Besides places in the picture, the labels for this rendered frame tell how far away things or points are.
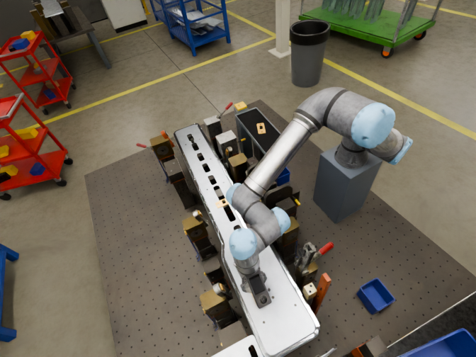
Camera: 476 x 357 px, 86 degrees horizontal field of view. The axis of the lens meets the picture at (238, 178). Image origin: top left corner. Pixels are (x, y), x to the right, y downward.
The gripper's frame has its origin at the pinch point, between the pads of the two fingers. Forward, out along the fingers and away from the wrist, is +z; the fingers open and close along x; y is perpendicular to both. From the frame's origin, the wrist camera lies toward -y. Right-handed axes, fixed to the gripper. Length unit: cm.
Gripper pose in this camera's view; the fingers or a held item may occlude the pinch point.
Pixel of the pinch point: (256, 290)
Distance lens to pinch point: 101.0
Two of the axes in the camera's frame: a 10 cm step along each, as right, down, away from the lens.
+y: -4.1, -6.5, 6.4
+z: 1.3, 6.5, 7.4
